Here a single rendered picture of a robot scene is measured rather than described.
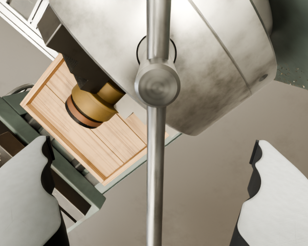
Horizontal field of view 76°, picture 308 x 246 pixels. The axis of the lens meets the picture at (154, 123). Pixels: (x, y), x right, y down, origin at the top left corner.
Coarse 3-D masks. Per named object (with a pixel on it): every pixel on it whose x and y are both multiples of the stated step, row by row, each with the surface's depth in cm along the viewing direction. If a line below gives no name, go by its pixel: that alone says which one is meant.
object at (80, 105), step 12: (108, 84) 31; (72, 96) 32; (84, 96) 31; (96, 96) 31; (108, 96) 32; (120, 96) 33; (72, 108) 33; (84, 108) 32; (96, 108) 32; (108, 108) 32; (84, 120) 33; (96, 120) 34; (108, 120) 36
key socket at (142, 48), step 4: (144, 40) 16; (140, 44) 16; (144, 44) 16; (172, 44) 16; (140, 48) 17; (144, 48) 17; (172, 48) 17; (140, 52) 17; (172, 52) 17; (140, 56) 17; (172, 56) 17; (140, 60) 17
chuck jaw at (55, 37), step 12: (48, 12) 21; (48, 24) 21; (60, 24) 20; (48, 36) 21; (60, 36) 21; (60, 48) 22; (72, 48) 23; (72, 60) 26; (84, 60) 25; (72, 72) 26; (84, 72) 27; (96, 72) 28; (84, 84) 28; (96, 84) 30
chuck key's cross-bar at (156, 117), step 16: (160, 0) 9; (160, 16) 9; (160, 32) 10; (160, 48) 10; (160, 112) 12; (160, 128) 12; (160, 144) 13; (160, 160) 13; (160, 176) 13; (160, 192) 14; (160, 208) 14; (160, 224) 14; (160, 240) 15
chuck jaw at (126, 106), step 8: (128, 96) 32; (120, 104) 33; (128, 104) 33; (136, 104) 32; (120, 112) 33; (128, 112) 33; (136, 112) 33; (144, 112) 33; (144, 120) 33; (168, 128) 33
